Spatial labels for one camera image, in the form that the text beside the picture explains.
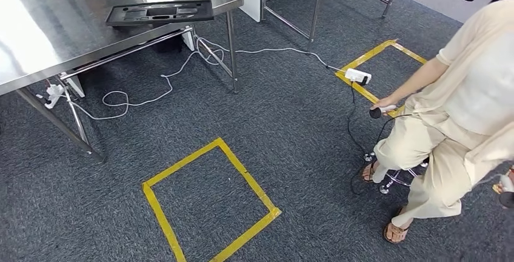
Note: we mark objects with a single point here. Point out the person's right hand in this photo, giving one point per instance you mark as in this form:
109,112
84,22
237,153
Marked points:
383,101

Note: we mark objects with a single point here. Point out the person's left hand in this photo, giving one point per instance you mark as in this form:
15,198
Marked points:
510,173

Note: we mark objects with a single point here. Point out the black plastic panel with cutouts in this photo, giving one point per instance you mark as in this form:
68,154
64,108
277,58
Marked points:
160,13

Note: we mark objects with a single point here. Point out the person's right forearm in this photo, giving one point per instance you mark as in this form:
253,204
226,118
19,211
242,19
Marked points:
417,79

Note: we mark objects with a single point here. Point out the stainless steel workbench table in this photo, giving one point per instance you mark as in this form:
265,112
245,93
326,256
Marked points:
60,23
317,3

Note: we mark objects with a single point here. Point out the yellow floor tape square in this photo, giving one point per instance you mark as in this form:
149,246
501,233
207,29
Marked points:
361,91
160,212

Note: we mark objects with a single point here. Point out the white power strip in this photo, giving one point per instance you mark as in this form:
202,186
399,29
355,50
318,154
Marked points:
357,76

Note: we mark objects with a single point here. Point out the person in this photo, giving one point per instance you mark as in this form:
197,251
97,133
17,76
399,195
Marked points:
461,111

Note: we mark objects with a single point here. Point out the chrome stool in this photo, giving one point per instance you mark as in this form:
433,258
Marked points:
391,180

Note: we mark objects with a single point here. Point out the white plug adapter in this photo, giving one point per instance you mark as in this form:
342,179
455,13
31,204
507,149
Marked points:
52,93

